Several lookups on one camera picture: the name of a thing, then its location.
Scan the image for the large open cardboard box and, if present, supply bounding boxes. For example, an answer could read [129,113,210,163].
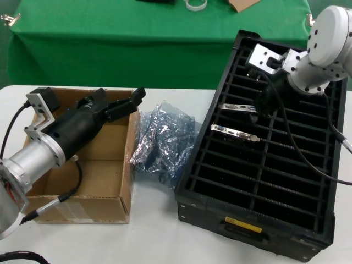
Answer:
[20,87,141,224]

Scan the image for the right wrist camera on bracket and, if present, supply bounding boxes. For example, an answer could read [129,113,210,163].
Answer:
[246,43,309,80]

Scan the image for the thin right camera cable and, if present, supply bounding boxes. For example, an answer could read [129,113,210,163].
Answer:
[257,75,352,185]

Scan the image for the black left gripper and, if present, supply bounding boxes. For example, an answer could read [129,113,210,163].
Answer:
[43,87,146,162]

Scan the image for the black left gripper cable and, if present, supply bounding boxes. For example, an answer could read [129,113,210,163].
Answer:
[21,156,84,224]

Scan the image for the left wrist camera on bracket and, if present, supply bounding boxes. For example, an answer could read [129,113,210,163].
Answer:
[24,86,61,142]

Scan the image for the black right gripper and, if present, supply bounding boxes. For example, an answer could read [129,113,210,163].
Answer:
[249,73,291,124]

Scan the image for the thin left camera cable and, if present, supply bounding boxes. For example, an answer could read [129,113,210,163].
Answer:
[0,103,32,160]

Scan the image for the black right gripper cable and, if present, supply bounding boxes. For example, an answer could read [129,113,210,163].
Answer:
[321,92,352,155]

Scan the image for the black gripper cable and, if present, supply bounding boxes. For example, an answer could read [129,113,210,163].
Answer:
[321,92,352,155]
[21,156,84,224]

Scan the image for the small flat cardboard box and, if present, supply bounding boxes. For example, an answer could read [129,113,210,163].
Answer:
[227,0,261,13]

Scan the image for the thin camera cable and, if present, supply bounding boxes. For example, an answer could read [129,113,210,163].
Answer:
[257,75,352,185]
[0,103,32,160]

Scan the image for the black slotted storage container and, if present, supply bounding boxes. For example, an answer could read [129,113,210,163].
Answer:
[174,29,349,262]

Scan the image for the graphics card with silver bracket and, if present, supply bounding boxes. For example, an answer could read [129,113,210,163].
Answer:
[210,123,261,144]

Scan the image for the graphics card with DVI bracket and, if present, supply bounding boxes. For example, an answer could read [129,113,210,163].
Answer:
[221,103,259,114]

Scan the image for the green tablecloth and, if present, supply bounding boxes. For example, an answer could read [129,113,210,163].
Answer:
[7,0,317,90]

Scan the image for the clear tape ring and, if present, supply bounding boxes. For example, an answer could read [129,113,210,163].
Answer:
[184,0,207,12]

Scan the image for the black corrugated cable conduit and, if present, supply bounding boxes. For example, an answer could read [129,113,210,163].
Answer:
[0,250,52,264]

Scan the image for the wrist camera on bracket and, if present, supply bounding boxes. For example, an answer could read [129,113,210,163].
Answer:
[24,86,61,142]
[246,43,309,80]

